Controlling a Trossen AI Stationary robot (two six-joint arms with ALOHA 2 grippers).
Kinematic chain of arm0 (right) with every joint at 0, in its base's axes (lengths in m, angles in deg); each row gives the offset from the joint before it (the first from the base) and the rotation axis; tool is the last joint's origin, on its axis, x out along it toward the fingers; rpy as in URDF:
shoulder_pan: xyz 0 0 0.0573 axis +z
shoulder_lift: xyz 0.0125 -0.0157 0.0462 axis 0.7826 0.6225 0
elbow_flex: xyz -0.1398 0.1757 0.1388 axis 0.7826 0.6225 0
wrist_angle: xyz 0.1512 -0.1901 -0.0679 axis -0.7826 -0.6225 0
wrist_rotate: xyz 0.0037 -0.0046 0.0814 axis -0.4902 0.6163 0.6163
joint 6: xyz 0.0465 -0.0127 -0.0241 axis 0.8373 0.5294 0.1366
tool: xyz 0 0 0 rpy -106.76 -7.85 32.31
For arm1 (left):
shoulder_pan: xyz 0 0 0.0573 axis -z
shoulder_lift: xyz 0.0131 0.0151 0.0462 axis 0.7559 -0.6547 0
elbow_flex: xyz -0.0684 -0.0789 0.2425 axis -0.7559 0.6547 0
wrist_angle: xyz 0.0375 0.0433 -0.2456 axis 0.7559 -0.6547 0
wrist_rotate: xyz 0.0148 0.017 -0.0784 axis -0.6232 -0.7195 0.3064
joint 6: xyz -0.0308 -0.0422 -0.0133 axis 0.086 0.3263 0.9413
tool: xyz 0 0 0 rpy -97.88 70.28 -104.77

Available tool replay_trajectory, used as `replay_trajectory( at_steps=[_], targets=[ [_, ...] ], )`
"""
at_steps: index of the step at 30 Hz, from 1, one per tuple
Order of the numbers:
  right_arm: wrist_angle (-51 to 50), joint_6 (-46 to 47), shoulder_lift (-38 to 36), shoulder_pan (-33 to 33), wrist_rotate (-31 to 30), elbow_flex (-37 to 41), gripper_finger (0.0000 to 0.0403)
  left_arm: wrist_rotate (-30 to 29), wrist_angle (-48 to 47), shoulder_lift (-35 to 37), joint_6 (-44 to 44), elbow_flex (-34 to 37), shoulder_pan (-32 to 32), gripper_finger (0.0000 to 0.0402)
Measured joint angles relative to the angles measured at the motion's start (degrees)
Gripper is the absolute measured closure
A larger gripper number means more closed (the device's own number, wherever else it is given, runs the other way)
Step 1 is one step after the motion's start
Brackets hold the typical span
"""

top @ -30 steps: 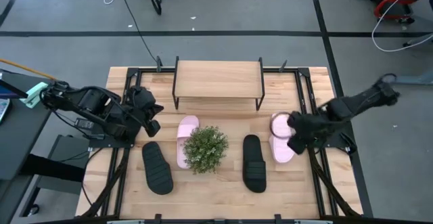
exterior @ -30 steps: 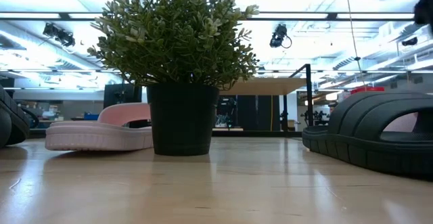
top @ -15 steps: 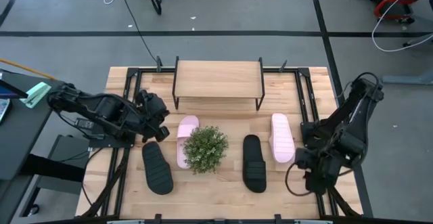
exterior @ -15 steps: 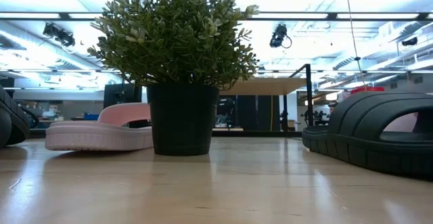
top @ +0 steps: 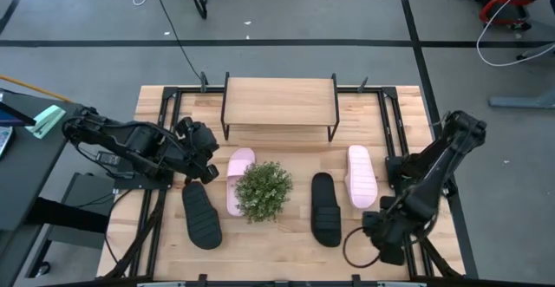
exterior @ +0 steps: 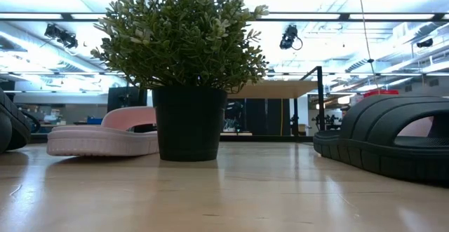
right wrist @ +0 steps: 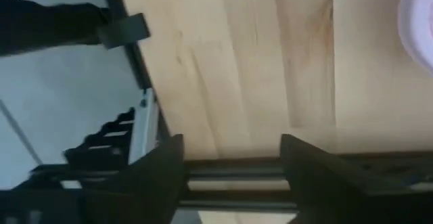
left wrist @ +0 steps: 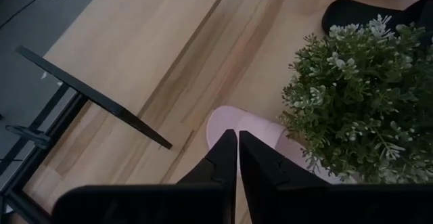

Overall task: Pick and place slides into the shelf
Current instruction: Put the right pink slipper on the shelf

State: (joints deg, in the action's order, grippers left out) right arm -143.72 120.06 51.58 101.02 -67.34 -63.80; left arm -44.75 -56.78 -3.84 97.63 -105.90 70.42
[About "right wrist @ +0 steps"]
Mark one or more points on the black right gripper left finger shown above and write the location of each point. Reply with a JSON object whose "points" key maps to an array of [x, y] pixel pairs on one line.
{"points": [[149, 190]]}

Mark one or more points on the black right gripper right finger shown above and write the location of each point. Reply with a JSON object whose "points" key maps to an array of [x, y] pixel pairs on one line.
{"points": [[318, 190]]}

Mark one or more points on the pink rubber slide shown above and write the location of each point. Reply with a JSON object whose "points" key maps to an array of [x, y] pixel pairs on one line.
{"points": [[421, 21]]}

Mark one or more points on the black floor object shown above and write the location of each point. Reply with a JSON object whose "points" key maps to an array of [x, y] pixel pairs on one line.
{"points": [[40, 24]]}

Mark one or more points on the silver metal bracket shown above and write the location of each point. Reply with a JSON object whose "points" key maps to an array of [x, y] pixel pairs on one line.
{"points": [[143, 129]]}

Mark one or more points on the black table clamp bracket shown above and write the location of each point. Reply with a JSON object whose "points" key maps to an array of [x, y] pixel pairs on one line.
{"points": [[125, 31]]}

